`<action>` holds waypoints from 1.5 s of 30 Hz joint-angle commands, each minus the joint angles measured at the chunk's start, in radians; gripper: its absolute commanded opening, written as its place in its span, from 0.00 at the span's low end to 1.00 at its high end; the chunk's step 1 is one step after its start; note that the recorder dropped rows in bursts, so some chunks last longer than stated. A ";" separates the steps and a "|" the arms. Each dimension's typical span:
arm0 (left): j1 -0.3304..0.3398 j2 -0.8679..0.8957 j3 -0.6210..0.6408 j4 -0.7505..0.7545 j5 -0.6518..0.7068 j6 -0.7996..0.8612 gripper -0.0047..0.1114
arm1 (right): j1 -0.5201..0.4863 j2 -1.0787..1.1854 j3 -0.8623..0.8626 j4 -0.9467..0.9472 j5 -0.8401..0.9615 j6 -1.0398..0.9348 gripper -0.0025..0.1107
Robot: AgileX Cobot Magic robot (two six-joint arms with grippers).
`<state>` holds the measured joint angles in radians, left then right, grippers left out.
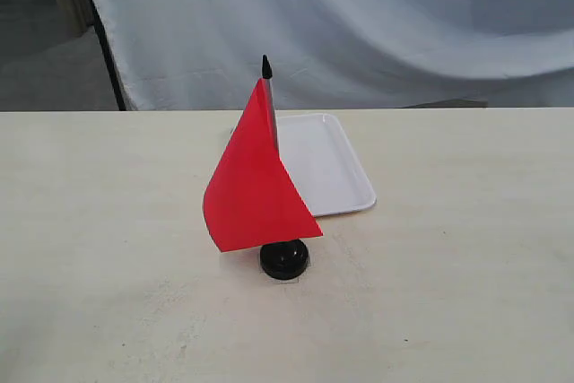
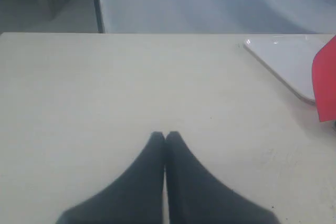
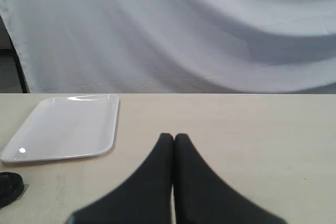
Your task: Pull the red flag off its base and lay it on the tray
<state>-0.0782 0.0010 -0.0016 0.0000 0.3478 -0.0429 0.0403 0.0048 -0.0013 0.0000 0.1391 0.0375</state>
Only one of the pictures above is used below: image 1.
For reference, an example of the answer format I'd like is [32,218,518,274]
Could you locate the red flag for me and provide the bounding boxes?
[203,56,323,252]

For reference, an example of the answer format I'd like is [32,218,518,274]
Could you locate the black round flag base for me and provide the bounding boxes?
[259,239,309,281]

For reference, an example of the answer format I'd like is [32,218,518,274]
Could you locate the white plastic tray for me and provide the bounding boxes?
[277,113,377,217]

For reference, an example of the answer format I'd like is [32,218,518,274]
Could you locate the white backdrop cloth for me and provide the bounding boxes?
[93,0,573,110]

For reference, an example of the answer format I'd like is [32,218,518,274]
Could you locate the black backdrop stand pole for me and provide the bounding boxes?
[90,0,126,111]

